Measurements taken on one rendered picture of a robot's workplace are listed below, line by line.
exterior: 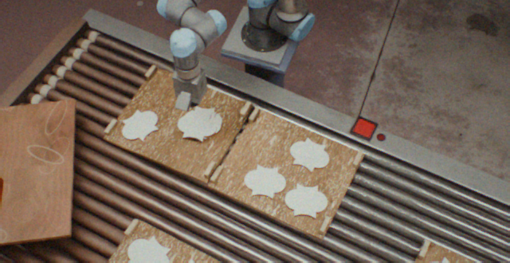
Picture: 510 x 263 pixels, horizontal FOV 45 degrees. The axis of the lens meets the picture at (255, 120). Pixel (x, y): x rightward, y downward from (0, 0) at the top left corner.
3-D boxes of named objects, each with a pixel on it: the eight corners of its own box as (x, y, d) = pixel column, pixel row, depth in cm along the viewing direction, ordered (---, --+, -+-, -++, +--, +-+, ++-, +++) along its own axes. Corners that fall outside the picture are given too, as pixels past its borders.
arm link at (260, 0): (261, 0, 241) (260, -26, 230) (288, 16, 236) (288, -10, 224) (241, 18, 236) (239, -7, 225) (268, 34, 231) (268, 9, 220)
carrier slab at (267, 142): (257, 110, 221) (257, 107, 219) (363, 155, 210) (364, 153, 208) (208, 187, 204) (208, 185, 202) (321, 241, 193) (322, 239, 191)
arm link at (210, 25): (200, -2, 185) (175, 19, 180) (229, 15, 180) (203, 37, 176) (203, 17, 191) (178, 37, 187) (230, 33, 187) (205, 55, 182)
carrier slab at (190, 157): (155, 68, 232) (154, 66, 231) (253, 107, 222) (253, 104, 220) (103, 140, 215) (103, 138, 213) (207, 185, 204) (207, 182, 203)
